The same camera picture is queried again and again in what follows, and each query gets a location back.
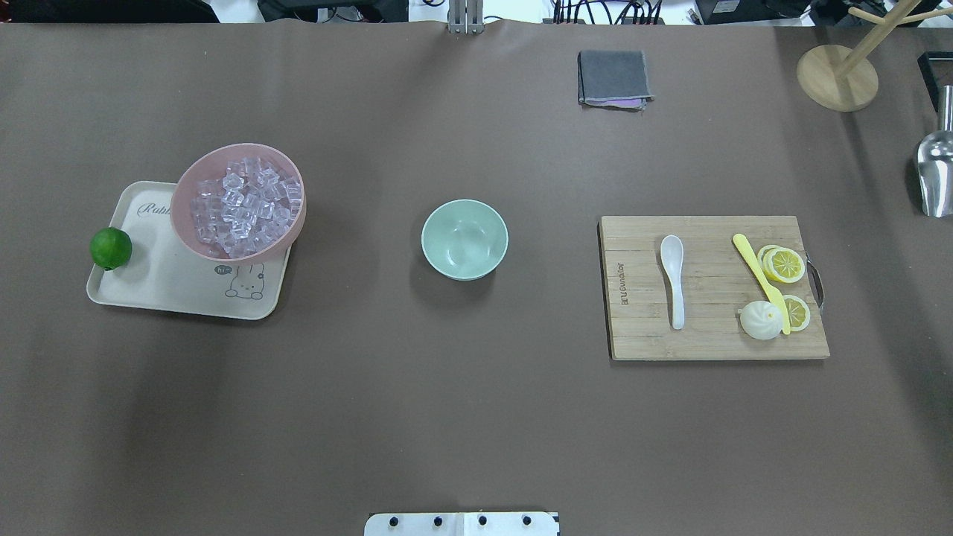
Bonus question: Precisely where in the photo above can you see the mint green bowl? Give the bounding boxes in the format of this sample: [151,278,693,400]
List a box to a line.
[420,198,509,281]

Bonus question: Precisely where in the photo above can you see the white ceramic spoon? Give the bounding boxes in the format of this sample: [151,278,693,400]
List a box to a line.
[660,234,686,330]

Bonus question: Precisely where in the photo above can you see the clear ice cube pile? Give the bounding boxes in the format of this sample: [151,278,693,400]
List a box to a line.
[188,156,305,259]

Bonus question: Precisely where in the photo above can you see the pink bowl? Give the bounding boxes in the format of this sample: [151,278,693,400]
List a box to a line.
[170,143,307,266]

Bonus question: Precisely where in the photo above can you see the metal ice scoop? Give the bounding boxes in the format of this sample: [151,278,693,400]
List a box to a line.
[917,85,952,218]

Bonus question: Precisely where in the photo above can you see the grey folded cloth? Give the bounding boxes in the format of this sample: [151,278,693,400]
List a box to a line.
[576,50,656,111]

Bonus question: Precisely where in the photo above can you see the bamboo cutting board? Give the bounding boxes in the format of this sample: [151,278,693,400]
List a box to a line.
[599,216,830,362]

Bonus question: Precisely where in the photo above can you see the white steamed bun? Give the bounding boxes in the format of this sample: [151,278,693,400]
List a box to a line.
[738,301,783,340]

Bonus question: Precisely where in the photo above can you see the yellow plastic knife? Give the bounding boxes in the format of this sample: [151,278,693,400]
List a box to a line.
[732,233,791,335]

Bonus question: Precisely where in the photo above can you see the upper lemon slices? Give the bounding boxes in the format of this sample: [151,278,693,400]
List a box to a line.
[758,244,806,284]

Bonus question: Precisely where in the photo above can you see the cream rabbit tray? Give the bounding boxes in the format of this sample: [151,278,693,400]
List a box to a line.
[86,181,290,320]

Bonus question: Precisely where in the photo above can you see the lower lemon slice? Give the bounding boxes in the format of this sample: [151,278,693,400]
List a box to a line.
[783,294,812,333]

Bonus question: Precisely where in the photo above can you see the green lime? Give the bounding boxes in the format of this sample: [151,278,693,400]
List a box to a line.
[89,226,133,271]

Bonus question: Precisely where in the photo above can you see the wooden mug tree stand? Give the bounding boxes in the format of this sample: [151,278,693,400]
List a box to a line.
[796,1,952,112]

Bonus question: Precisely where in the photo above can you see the metal frame post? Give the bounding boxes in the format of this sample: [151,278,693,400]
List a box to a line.
[446,0,485,35]

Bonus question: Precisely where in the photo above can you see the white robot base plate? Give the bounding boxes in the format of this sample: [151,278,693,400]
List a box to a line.
[363,510,561,535]

